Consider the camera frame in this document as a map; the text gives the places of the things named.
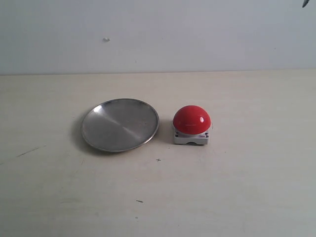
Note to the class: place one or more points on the yellow black claw hammer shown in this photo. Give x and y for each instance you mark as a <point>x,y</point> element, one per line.
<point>305,2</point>

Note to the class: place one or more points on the red dome push button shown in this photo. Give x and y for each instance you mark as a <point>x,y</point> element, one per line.
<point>191,124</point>

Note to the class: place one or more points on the round stainless steel plate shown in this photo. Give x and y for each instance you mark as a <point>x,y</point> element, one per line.
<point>119,125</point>

